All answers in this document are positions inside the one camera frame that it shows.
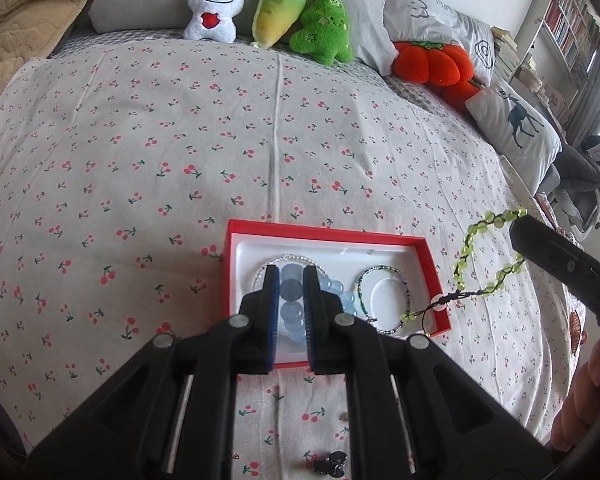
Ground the thin green seed bead bracelet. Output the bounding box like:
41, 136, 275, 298
355, 265, 412, 335

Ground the white bookshelf with books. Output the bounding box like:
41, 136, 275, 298
539, 0, 600, 107

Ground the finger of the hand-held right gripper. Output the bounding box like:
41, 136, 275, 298
509, 215, 600, 348

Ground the stack of books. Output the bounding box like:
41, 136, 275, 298
490, 24, 522, 82

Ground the person's right hand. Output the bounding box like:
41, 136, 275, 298
550, 342, 600, 456

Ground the yellow-green carrot plush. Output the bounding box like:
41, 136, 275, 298
250, 0, 308, 49

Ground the orange pumpkin plush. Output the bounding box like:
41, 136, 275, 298
391, 40, 487, 112

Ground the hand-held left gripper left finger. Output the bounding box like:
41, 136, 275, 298
27, 264, 281, 480

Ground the black hair clip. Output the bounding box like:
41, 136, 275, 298
310, 452, 349, 478

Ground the white deer print pillow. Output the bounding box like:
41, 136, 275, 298
465, 78, 564, 197

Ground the yellow-green bead cord bracelet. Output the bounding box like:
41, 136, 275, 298
401, 208, 529, 324

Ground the green tree plush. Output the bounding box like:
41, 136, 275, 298
289, 0, 355, 66

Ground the grey pillow with line drawing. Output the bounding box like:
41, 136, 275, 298
382, 0, 496, 87

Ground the white rabbit plush red heart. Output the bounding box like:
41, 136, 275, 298
182, 0, 249, 43

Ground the thin silver bead bracelet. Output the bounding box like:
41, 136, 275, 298
253, 255, 332, 303

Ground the grey chair with clothes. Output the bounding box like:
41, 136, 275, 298
536, 132, 600, 233

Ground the pale blue bead bracelet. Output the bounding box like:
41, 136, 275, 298
270, 262, 358, 346

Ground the cherry print bedsheet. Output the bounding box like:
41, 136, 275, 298
0, 39, 583, 480

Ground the beige quilted blanket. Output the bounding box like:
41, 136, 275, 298
0, 0, 127, 128

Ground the red jewelry box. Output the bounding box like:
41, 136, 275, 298
221, 219, 452, 370

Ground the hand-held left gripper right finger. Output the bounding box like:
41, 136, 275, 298
302, 264, 556, 480

